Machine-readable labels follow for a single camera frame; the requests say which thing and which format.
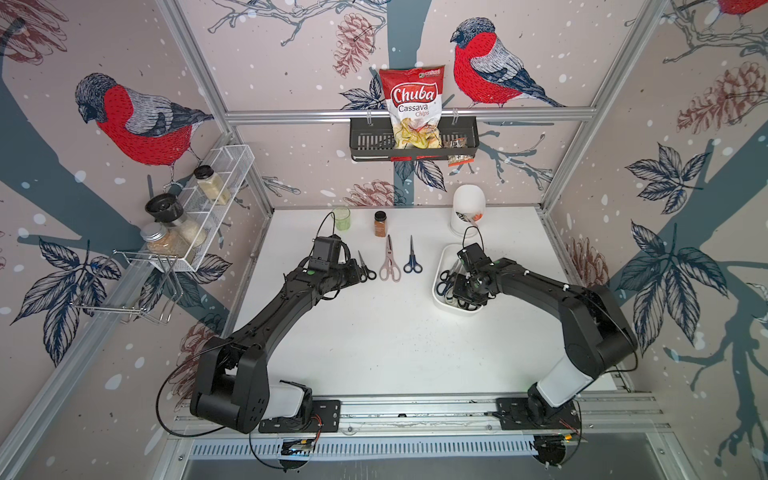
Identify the spice jar silver lid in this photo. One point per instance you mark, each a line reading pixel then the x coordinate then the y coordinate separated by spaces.
pixel 163 241

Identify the green plastic cup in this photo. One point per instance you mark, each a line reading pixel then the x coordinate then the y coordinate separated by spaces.
pixel 342 218

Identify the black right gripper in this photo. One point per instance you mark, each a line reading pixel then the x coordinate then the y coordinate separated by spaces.
pixel 457 278

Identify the black grinder jar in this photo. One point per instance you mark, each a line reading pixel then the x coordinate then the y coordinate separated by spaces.
pixel 166 209

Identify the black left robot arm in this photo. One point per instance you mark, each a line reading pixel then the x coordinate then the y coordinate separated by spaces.
pixel 232 386

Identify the brown spice bottle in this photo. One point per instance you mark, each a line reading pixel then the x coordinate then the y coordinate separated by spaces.
pixel 380 224

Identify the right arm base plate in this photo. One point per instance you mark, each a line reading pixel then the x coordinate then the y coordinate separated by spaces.
pixel 519 413

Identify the white round container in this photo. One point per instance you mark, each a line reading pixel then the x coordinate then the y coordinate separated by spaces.
pixel 468 208

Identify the red Chuba chips bag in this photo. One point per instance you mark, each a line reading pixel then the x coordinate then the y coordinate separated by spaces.
pixel 413 99

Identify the white wire spice shelf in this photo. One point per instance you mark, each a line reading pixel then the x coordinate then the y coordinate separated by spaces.
pixel 232 163

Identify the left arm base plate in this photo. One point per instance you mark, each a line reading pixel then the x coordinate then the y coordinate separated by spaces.
pixel 322 416

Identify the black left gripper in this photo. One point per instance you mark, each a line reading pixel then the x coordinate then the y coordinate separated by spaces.
pixel 354 272

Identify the small snack packet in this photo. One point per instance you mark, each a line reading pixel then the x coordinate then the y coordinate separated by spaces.
pixel 458 160

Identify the pink kitchen scissors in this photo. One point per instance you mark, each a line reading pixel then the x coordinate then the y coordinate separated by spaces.
pixel 389 269

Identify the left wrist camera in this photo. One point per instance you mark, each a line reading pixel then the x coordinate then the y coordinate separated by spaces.
pixel 325 253

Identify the black wire wall basket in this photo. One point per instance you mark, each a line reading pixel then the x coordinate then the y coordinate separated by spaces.
pixel 378 139

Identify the black handled scissors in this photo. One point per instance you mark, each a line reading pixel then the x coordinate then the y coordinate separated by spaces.
pixel 366 273

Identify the spice jar black lid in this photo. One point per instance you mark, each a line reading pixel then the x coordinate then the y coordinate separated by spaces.
pixel 212 185

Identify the blue handled scissors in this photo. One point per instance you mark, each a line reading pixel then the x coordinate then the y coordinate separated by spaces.
pixel 412 265

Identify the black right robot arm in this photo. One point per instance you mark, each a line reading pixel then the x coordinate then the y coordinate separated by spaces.
pixel 596 334

